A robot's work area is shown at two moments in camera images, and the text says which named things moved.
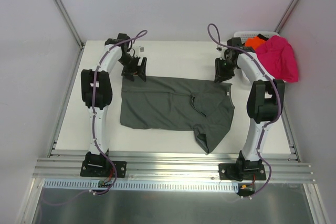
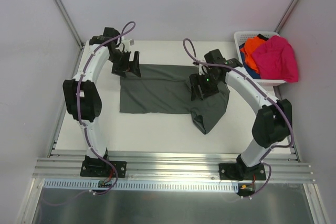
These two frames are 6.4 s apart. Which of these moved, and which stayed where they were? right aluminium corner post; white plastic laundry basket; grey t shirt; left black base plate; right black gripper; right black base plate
Moved: right black gripper; grey t shirt
Stayed: right aluminium corner post; right black base plate; white plastic laundry basket; left black base plate
